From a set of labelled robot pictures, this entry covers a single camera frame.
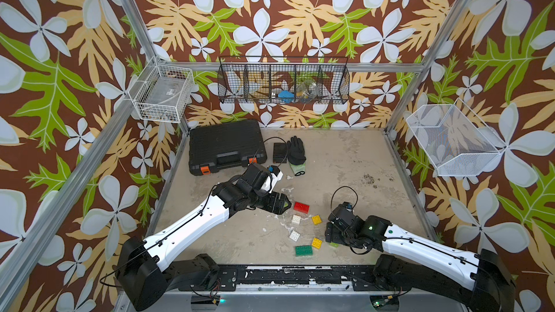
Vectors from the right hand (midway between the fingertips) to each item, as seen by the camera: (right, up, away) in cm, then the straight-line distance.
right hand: (329, 236), depth 81 cm
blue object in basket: (-16, +57, +13) cm, 60 cm away
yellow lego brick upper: (-4, +5, +6) cm, 8 cm away
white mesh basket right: (+46, +36, -3) cm, 58 cm away
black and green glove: (-10, +30, +27) cm, 42 cm away
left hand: (-18, +15, -6) cm, 24 cm away
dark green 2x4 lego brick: (-11, -5, -2) cm, 12 cm away
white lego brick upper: (-12, +5, +5) cm, 14 cm away
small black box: (-19, +32, +31) cm, 48 cm away
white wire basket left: (-67, +56, +5) cm, 87 cm away
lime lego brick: (+1, -1, -4) cm, 4 cm away
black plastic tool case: (-42, +36, +27) cm, 61 cm away
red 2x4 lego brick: (-10, +8, +10) cm, 16 cm away
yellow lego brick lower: (-5, -2, 0) cm, 5 cm away
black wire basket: (-17, +66, +17) cm, 70 cm away
